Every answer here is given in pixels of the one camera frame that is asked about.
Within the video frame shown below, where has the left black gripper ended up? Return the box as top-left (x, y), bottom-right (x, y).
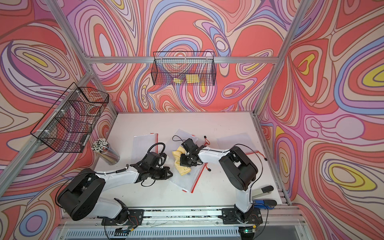
top-left (148, 166), bottom-right (175, 181)

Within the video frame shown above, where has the yellow microfiber cloth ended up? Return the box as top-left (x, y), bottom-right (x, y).
top-left (172, 146), bottom-right (191, 176)

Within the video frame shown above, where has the clear mesh document bag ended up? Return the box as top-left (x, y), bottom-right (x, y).
top-left (172, 129), bottom-right (209, 147)
top-left (131, 133), bottom-right (158, 164)
top-left (217, 133), bottom-right (266, 160)
top-left (170, 163), bottom-right (207, 193)

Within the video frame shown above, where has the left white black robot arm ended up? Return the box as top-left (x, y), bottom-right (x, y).
top-left (56, 152), bottom-right (173, 225)

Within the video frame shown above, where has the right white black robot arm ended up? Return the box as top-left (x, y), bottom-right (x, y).
top-left (180, 138), bottom-right (259, 224)

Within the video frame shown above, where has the yellow sticky note pad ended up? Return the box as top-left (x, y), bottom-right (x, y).
top-left (186, 74), bottom-right (200, 84)

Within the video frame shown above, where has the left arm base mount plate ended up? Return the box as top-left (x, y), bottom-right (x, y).
top-left (102, 209), bottom-right (144, 227)

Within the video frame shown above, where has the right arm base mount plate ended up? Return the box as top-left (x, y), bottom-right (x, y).
top-left (218, 208), bottom-right (264, 226)

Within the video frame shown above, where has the blue black handled tool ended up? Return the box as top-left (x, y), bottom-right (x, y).
top-left (252, 185), bottom-right (278, 210)

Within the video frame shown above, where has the black wire basket back wall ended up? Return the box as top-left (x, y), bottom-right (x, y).
top-left (151, 51), bottom-right (217, 86)

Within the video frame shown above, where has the black wire basket wall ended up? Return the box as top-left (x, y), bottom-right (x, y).
top-left (30, 83), bottom-right (109, 153)
top-left (151, 51), bottom-right (217, 86)

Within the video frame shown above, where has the black wire basket left wall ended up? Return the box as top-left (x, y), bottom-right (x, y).
top-left (30, 83), bottom-right (109, 153)

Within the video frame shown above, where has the aluminium front rail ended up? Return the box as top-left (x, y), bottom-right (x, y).
top-left (61, 205), bottom-right (301, 229)

